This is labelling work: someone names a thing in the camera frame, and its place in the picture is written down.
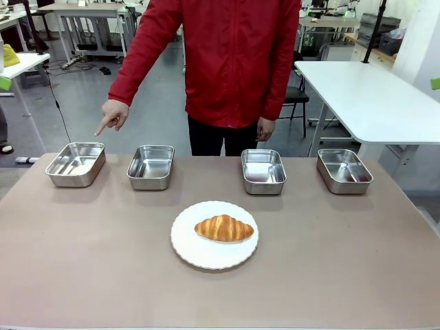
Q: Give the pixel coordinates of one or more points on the golden brown croissant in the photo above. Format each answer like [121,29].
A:
[223,228]

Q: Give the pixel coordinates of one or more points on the person's right hand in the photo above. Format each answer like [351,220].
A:
[115,113]

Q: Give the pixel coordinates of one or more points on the wooden workbench with boxes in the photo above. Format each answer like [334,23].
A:
[357,27]

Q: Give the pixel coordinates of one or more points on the stainless steel rectangular container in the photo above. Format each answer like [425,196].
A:
[75,164]
[343,171]
[151,167]
[263,171]

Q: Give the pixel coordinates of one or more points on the black folding chair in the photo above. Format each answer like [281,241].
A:
[295,98]

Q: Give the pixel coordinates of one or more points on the grey workbench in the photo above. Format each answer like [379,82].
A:
[89,20]

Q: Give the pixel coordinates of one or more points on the person's left forearm red sleeve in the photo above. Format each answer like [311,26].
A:
[280,96]

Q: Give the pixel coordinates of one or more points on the bystander's sandalled foot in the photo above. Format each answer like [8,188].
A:
[6,148]

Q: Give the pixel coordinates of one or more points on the person's right forearm red sleeve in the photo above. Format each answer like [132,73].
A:
[137,65]

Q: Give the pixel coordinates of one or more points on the person's left hand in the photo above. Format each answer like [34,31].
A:
[265,130]

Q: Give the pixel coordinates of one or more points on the white side table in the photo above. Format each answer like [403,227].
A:
[371,99]

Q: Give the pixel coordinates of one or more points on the black tripod pole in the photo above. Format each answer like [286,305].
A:
[374,31]

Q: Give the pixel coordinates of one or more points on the person's black trousers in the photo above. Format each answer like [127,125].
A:
[220,139]

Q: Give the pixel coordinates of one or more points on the green gripper finger tip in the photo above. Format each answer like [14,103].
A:
[435,83]
[5,83]

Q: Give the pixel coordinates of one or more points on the person's red jacket torso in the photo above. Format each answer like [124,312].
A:
[237,58]

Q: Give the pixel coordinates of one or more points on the white scalloped plate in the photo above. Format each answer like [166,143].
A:
[213,254]

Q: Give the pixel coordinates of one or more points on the yellow bag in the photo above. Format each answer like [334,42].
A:
[9,56]

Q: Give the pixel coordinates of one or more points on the white desk with yellow bag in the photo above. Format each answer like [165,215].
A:
[20,68]

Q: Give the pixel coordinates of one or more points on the white power strip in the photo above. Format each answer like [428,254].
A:
[70,62]

